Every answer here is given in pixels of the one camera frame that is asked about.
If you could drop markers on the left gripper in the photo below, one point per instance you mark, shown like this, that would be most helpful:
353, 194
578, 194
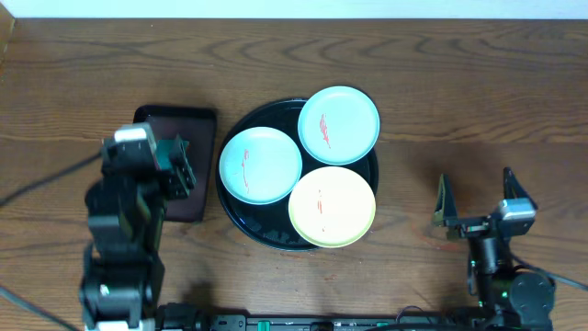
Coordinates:
179, 170

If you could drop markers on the rectangular black tray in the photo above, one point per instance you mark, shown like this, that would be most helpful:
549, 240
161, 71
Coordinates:
197, 126

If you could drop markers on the yellow plate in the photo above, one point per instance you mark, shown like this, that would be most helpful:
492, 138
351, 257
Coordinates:
332, 207

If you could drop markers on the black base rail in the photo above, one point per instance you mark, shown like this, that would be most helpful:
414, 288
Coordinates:
187, 317

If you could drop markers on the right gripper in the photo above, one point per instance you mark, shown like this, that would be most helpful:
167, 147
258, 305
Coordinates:
444, 211

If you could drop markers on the round black tray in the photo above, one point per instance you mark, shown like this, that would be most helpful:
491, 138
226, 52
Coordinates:
270, 224

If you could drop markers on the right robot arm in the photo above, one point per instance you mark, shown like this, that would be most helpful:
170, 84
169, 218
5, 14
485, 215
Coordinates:
511, 295

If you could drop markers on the light blue plate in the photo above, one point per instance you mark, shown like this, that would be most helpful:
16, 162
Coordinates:
260, 165
339, 125

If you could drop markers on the light blue plate top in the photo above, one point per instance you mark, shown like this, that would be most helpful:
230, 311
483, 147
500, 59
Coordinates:
339, 125

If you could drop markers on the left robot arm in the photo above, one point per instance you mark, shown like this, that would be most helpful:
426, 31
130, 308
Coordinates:
123, 273

